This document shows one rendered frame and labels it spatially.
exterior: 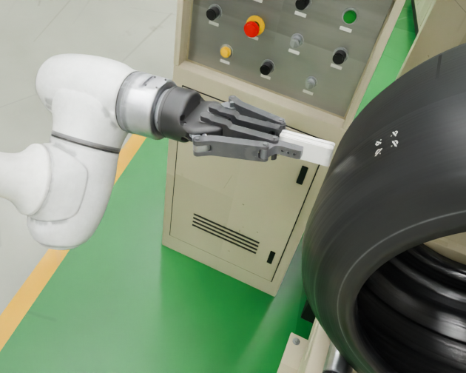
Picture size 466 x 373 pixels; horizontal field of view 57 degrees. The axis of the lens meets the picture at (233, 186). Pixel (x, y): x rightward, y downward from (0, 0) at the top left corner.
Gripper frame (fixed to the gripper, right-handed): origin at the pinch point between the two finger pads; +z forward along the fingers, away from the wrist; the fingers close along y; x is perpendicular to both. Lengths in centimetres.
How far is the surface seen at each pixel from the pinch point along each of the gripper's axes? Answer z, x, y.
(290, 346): 1, 123, 40
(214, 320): -30, 120, 36
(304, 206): -7, 66, 58
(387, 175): 10.2, -5.8, -8.8
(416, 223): 14.1, -3.2, -11.5
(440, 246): 26.3, 32.3, 23.5
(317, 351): 9.3, 38.0, -5.2
